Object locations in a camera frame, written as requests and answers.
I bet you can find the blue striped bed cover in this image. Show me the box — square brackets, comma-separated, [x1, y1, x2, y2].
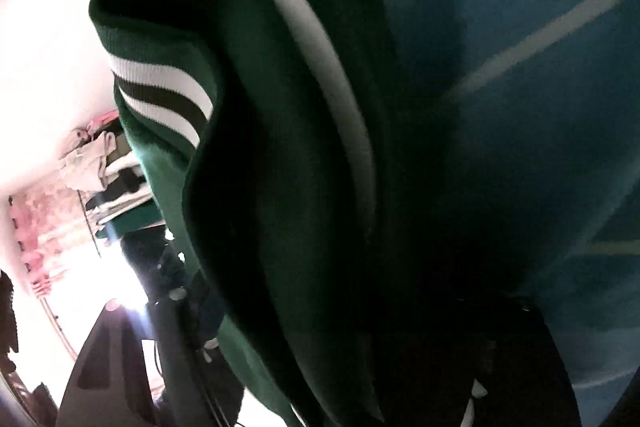
[164, 0, 640, 427]

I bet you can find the cluttered clothes rack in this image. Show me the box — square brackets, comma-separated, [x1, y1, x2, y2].
[6, 108, 166, 258]

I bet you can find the green cream varsity jacket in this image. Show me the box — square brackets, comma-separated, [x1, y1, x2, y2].
[89, 0, 580, 426]

